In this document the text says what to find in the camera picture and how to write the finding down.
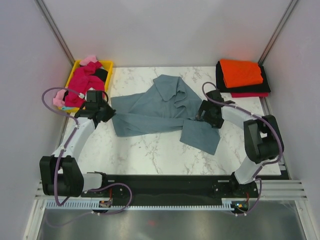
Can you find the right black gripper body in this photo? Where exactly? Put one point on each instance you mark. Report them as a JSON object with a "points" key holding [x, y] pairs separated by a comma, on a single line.
{"points": [[213, 120]]}

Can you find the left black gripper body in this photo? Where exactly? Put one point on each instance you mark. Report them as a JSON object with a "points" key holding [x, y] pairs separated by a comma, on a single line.
{"points": [[107, 112]]}

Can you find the yellow plastic bin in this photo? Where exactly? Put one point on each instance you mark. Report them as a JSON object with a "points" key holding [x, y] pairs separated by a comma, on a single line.
{"points": [[107, 65]]}

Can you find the grey-blue t shirt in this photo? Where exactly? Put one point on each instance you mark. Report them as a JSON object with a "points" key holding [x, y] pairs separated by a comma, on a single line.
{"points": [[168, 105]]}

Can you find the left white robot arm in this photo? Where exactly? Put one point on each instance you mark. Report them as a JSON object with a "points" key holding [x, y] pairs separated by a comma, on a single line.
{"points": [[60, 174]]}

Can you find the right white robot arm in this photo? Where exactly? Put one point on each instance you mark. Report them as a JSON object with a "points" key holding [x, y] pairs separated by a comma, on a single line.
{"points": [[263, 142]]}

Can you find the folded magenta t shirt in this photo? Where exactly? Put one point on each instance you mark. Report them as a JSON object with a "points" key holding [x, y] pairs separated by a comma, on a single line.
{"points": [[249, 95]]}

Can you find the magenta t shirt in bin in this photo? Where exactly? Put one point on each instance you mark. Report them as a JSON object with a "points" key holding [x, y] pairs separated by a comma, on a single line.
{"points": [[81, 82]]}

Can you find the black garment in bin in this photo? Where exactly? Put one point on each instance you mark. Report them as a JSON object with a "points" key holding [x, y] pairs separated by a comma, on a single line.
{"points": [[101, 73]]}

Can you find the light pink t shirt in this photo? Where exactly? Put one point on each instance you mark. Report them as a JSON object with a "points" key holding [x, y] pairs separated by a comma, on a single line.
{"points": [[59, 99]]}

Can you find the folded orange t shirt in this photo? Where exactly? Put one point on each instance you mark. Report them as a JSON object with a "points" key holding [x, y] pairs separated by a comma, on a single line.
{"points": [[240, 73]]}

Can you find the folded black t shirt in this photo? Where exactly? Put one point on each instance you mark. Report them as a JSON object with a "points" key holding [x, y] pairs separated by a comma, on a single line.
{"points": [[257, 88]]}

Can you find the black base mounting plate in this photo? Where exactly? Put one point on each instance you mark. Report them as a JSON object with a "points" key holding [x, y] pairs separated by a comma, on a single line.
{"points": [[172, 190]]}

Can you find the aluminium front rail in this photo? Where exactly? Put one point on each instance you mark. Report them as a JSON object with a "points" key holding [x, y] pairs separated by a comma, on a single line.
{"points": [[283, 190]]}

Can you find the right aluminium frame post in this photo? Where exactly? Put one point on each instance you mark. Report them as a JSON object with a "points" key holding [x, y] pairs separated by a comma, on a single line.
{"points": [[278, 30]]}

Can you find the aluminium frame post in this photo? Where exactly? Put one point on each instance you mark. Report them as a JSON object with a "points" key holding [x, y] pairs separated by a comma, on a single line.
{"points": [[44, 10], [278, 30]]}

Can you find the white slotted cable duct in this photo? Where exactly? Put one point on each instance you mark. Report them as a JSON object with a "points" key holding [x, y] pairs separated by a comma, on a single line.
{"points": [[104, 204]]}

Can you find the left aluminium frame post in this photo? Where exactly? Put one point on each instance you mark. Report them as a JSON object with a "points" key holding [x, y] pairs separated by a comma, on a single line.
{"points": [[44, 10]]}

